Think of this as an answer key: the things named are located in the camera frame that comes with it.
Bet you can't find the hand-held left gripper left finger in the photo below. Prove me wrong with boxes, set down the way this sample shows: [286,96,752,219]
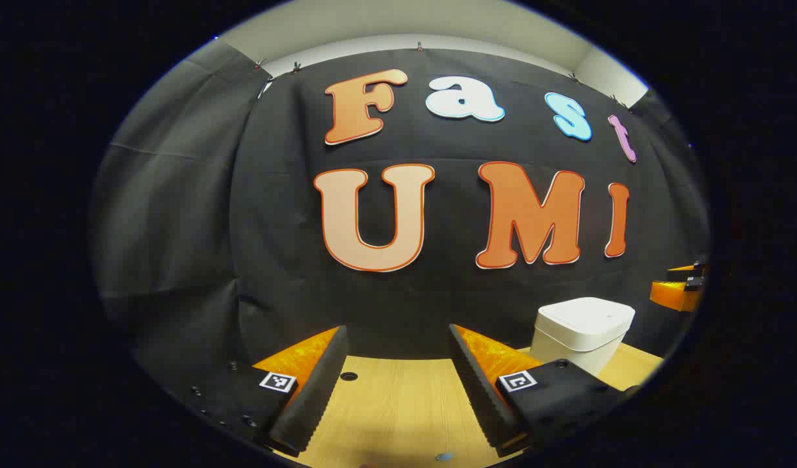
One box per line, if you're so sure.
[168,325,350,456]

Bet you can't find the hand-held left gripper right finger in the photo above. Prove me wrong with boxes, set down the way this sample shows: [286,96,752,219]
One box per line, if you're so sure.
[449,324,641,456]

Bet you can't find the white desktop garbage bin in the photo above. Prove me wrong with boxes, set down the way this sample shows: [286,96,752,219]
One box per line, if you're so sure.
[530,297,636,378]

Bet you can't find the black backdrop cloth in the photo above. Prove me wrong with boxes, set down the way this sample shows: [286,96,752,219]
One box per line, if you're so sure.
[92,40,710,391]

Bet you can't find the wooden desktop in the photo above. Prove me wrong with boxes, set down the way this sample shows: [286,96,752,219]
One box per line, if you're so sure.
[278,343,666,468]

